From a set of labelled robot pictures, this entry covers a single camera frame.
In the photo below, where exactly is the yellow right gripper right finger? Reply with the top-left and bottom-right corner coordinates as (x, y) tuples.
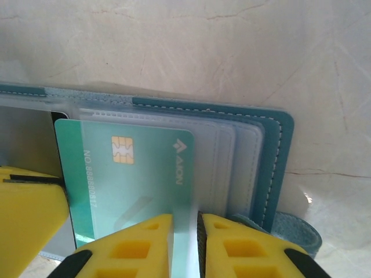
(196, 212), (332, 278)

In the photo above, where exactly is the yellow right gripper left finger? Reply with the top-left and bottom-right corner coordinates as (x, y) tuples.
(52, 213), (174, 278)

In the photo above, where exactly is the mint green chip card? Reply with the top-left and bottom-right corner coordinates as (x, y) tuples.
(54, 118), (195, 250)

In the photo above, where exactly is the teal leather card holder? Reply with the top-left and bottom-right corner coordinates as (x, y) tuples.
(0, 82), (323, 278)

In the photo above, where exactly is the silver grey card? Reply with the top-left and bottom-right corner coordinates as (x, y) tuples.
(0, 106), (77, 257)

